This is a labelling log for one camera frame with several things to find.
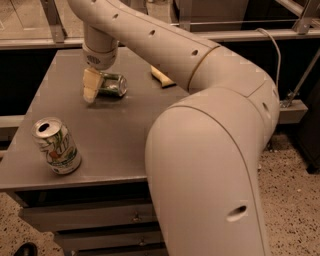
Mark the metal railing frame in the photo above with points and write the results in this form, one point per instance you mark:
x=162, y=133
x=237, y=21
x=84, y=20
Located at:
x=35, y=24

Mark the black shoe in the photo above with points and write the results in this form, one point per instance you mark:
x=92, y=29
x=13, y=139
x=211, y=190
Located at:
x=27, y=249

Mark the drawer with knob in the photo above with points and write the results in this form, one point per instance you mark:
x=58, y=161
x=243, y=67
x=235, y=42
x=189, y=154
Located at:
x=88, y=215
x=95, y=241

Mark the white 7up can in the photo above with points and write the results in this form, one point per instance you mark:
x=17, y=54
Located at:
x=54, y=140

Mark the middle drawer with knob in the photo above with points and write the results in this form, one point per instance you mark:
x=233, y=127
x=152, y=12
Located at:
x=95, y=241

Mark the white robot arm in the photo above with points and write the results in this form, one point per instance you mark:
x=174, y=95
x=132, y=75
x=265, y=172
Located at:
x=202, y=152

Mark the top drawer with knob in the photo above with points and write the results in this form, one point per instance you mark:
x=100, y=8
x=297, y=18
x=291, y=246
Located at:
x=88, y=215

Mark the bottom drawer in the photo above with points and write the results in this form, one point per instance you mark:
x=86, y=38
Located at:
x=155, y=250

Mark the yellow sponge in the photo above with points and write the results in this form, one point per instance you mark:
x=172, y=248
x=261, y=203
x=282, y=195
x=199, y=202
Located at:
x=162, y=78

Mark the green soda can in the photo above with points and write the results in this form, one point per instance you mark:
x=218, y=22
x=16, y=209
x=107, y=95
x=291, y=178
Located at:
x=113, y=85

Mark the grey drawer cabinet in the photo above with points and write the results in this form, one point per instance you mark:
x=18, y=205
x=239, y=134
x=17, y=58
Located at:
x=110, y=136

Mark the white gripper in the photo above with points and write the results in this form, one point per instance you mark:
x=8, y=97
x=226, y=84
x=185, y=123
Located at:
x=101, y=59

